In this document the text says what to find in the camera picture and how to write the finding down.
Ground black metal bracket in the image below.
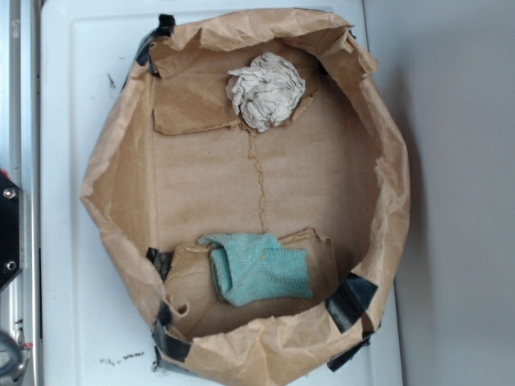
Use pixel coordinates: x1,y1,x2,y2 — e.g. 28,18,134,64
0,169,24,292

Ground light blue cloth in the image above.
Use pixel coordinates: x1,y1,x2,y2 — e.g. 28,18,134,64
198,233,313,307

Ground silver metal rail frame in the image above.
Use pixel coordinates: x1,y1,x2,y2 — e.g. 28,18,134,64
1,1,43,385

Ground brown paper bag tray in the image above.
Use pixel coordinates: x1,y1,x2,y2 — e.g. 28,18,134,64
81,9,410,385

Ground crumpled white paper ball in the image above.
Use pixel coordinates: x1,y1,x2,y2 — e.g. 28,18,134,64
225,52,306,133

